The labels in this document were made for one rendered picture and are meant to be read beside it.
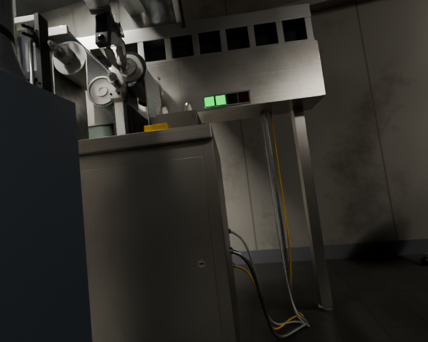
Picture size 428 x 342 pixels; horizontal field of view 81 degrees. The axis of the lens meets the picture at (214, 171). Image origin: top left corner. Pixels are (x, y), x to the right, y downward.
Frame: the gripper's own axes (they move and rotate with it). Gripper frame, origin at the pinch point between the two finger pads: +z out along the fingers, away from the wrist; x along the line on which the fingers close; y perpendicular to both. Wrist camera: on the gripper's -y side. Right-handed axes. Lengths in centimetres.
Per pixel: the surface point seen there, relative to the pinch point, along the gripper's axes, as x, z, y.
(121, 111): 0.9, 11.2, -13.9
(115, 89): 3.2, 5.7, -5.8
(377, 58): -184, 71, 126
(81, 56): 18.3, -2.6, 10.8
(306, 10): -88, 4, 53
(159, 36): -9, 6, 51
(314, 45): -90, 17, 37
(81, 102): 30.4, 18.9, 14.2
